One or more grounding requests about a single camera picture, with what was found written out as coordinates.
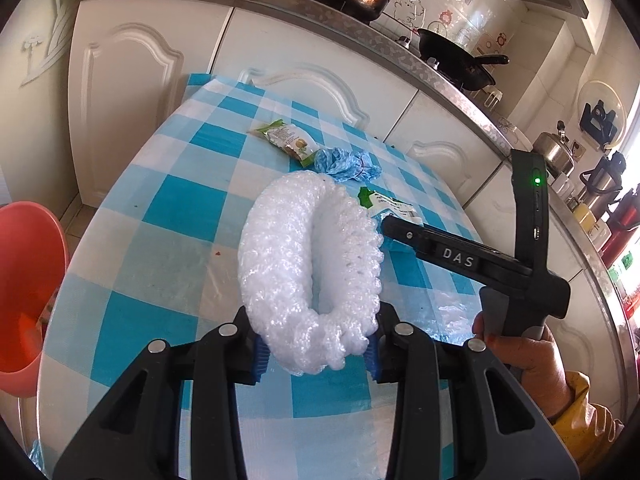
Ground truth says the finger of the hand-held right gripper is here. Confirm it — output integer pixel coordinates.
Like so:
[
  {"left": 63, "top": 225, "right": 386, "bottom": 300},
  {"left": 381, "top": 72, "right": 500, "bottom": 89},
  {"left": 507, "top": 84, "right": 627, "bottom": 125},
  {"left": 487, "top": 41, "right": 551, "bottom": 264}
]
[{"left": 381, "top": 213, "right": 437, "bottom": 257}]

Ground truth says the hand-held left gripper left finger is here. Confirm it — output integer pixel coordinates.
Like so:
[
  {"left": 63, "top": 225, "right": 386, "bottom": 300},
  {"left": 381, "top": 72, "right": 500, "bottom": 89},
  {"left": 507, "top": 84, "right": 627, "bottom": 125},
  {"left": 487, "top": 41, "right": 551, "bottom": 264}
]
[{"left": 52, "top": 305, "right": 272, "bottom": 480}]

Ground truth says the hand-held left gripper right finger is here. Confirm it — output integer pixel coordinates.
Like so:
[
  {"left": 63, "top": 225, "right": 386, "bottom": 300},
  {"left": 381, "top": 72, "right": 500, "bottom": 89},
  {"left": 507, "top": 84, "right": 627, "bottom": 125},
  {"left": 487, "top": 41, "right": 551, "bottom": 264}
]
[{"left": 366, "top": 304, "right": 583, "bottom": 480}]

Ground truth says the blue green snack packet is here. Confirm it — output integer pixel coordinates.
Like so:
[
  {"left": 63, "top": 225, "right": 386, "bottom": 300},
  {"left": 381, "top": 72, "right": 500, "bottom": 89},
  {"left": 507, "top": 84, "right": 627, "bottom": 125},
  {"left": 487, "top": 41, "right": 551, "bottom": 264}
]
[{"left": 359, "top": 187, "right": 423, "bottom": 223}]

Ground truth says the blue plastic bag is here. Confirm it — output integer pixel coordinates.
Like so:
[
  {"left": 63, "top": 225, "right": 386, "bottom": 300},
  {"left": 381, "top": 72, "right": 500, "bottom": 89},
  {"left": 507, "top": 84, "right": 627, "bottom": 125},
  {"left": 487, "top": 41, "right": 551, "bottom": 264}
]
[{"left": 314, "top": 147, "right": 382, "bottom": 183}]

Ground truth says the white foam fruit net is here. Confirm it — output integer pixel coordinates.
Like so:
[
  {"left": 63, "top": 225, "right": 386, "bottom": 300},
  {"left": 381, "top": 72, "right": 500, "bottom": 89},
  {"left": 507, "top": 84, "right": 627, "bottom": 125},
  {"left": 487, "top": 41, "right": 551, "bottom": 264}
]
[{"left": 239, "top": 170, "right": 386, "bottom": 377}]

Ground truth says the red plastic basin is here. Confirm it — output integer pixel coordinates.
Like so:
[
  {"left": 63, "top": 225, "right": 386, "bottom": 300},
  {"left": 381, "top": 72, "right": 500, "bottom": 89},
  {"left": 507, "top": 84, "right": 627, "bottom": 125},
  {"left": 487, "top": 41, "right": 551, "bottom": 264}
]
[{"left": 0, "top": 201, "right": 71, "bottom": 401}]

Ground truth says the person's right forearm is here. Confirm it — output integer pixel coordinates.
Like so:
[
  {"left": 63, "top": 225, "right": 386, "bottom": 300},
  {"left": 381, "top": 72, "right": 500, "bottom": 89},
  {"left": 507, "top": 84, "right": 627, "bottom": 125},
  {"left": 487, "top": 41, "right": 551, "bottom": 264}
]
[{"left": 547, "top": 370, "right": 628, "bottom": 466}]

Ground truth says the person's right hand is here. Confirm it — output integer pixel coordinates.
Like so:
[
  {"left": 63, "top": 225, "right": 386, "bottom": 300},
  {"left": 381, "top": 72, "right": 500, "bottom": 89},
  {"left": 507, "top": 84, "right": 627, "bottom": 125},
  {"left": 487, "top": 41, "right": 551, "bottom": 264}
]
[{"left": 472, "top": 310, "right": 572, "bottom": 420}]

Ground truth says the white cabinet door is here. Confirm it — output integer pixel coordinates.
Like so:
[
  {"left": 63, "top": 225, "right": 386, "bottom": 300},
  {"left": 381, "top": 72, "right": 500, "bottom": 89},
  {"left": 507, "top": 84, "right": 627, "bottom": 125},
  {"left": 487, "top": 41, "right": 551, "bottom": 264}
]
[
  {"left": 380, "top": 91, "right": 507, "bottom": 183},
  {"left": 67, "top": 0, "right": 236, "bottom": 211},
  {"left": 215, "top": 7, "right": 422, "bottom": 133},
  {"left": 462, "top": 165, "right": 623, "bottom": 361}
]

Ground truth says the steel kettle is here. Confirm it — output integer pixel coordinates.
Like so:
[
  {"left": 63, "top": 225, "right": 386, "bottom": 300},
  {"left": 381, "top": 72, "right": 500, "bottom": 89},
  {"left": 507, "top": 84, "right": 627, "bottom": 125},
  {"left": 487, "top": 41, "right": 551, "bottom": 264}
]
[{"left": 532, "top": 120, "right": 576, "bottom": 177}]

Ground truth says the white patterned bowl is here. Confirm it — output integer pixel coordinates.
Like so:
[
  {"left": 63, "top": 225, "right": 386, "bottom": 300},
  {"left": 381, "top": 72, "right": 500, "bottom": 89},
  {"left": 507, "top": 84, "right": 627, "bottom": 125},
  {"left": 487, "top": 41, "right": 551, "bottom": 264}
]
[{"left": 492, "top": 115, "right": 533, "bottom": 153}]

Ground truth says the dark thermos flask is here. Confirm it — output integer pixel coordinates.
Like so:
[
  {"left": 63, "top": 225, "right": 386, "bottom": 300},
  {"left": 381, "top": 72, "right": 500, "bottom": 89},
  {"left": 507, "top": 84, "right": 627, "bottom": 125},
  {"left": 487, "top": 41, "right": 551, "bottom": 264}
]
[{"left": 580, "top": 152, "right": 628, "bottom": 211}]

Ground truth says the red thermos flask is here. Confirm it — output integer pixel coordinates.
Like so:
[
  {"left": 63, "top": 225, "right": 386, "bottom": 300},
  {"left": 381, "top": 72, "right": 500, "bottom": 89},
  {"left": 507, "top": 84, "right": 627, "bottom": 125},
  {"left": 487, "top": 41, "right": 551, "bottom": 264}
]
[{"left": 600, "top": 190, "right": 640, "bottom": 268}]

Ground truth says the glass pot lid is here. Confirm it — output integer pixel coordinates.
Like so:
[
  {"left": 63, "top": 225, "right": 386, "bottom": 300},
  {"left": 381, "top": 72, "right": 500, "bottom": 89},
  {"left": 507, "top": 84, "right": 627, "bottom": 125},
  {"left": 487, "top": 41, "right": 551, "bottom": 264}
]
[{"left": 576, "top": 80, "right": 626, "bottom": 150}]

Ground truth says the green cracker snack packet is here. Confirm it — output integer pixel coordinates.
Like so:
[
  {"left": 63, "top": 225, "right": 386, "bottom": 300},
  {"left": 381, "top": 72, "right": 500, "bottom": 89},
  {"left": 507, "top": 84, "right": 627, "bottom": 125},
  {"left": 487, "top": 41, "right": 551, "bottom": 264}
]
[{"left": 248, "top": 120, "right": 318, "bottom": 167}]

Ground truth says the black wok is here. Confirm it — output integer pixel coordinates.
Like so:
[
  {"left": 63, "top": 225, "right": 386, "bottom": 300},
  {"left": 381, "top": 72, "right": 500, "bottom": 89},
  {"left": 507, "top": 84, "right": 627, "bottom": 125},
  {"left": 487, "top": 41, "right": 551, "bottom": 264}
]
[{"left": 416, "top": 27, "right": 511, "bottom": 92}]

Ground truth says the white flower print refrigerator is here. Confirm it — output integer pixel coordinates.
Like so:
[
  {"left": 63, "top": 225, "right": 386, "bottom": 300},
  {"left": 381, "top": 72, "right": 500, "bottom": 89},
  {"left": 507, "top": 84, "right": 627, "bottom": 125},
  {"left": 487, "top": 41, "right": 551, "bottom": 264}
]
[{"left": 0, "top": 0, "right": 81, "bottom": 211}]

